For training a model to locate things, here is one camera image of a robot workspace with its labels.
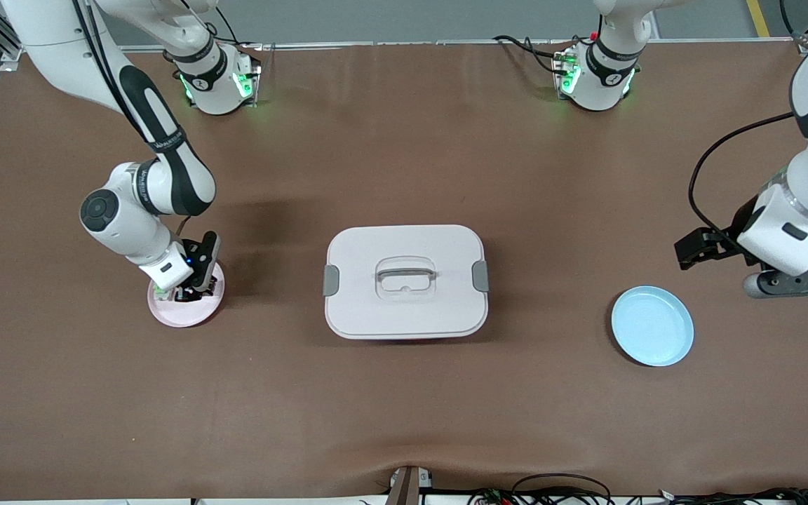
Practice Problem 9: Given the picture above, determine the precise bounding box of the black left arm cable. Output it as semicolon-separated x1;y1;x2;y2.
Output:
688;111;795;253

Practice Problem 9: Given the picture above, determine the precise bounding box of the pink round plate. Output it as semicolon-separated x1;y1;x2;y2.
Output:
147;261;227;328

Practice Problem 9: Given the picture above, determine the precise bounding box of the black looped cable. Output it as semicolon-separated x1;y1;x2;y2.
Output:
511;473;613;505

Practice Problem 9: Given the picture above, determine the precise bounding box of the white lidded storage box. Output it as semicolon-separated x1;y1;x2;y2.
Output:
323;224;490;341

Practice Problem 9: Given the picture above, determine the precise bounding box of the black base power cable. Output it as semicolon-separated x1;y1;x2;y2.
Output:
494;35;570;74
216;7;240;46

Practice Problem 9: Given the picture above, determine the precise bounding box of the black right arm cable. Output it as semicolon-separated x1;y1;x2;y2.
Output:
71;0;149;141

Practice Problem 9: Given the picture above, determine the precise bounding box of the black cable bundle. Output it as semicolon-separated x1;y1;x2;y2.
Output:
656;487;808;505

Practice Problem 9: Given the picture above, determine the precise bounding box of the brown table mat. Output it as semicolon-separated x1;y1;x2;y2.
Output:
0;42;808;500

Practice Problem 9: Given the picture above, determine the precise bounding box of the light blue round plate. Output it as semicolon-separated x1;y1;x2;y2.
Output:
611;285;694;368

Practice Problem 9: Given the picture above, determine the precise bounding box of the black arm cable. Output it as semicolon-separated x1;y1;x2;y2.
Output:
71;0;149;141
688;111;795;253

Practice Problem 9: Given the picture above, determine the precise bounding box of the metal camera bracket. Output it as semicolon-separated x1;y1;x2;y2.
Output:
386;465;434;505

